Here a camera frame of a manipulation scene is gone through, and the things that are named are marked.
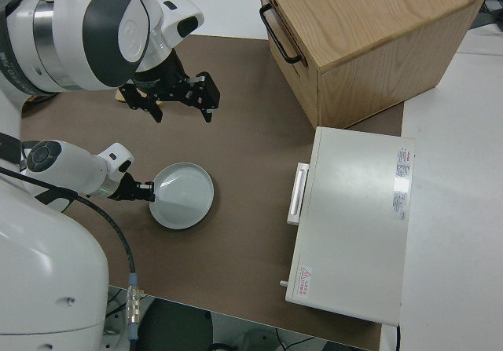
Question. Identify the cream toaster oven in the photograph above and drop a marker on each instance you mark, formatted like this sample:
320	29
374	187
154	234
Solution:
353	229

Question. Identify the black metal grid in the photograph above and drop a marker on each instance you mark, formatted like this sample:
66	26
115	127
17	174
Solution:
493	9

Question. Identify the wooden drawer cabinet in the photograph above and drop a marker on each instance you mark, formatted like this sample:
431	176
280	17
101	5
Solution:
373	21

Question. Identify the gray round plate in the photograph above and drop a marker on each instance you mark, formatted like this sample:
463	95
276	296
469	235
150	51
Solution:
184	198

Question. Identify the white text label sticker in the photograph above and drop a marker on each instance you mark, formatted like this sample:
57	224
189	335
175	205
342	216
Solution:
401	182

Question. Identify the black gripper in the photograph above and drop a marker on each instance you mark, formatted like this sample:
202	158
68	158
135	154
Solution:
169	90
125	189

